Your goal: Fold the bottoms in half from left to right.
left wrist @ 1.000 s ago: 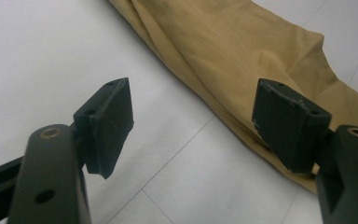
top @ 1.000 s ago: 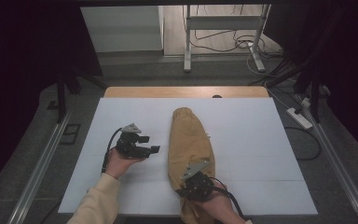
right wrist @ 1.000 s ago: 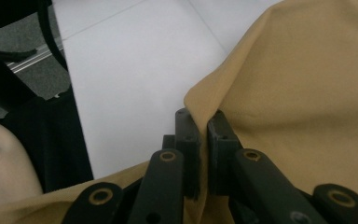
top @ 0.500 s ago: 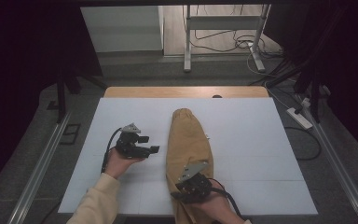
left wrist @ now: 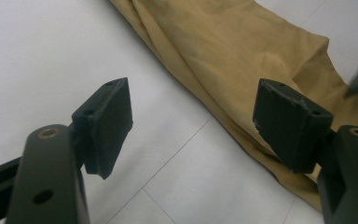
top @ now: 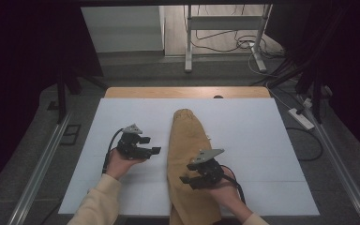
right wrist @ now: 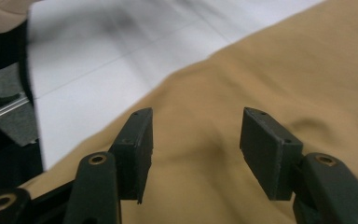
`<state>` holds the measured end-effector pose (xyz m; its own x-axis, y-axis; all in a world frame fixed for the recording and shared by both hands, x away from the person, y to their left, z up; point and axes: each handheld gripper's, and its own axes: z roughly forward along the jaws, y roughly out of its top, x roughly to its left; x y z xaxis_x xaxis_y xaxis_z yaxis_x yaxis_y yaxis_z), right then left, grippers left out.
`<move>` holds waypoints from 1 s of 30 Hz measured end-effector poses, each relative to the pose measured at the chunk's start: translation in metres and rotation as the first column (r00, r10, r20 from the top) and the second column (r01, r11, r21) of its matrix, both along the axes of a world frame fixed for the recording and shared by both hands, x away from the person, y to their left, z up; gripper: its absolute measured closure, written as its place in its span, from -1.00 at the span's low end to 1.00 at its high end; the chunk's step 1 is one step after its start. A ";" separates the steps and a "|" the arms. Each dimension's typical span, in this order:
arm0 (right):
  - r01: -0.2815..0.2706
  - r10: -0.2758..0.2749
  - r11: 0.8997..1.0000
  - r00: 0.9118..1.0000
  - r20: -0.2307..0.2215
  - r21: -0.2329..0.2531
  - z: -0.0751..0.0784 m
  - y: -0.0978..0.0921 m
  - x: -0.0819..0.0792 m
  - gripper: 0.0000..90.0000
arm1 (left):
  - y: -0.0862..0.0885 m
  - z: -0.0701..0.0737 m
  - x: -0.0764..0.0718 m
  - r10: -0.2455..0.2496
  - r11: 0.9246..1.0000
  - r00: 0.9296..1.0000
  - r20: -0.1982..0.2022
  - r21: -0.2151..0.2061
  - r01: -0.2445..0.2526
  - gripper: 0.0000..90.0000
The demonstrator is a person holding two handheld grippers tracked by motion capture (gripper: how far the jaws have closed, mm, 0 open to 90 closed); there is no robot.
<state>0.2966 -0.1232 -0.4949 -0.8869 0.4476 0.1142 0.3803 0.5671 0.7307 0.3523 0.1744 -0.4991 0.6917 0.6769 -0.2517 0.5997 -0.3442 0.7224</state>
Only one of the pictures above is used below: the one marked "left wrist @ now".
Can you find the white table cover board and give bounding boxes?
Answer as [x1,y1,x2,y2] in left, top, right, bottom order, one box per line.
[0,0,358,224]

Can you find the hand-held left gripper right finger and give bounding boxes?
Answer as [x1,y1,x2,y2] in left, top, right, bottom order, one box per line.
[252,77,358,224]

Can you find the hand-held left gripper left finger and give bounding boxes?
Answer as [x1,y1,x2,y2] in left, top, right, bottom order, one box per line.
[6,77,134,224]

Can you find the tan children's pants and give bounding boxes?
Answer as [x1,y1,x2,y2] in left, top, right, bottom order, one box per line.
[110,0,358,213]

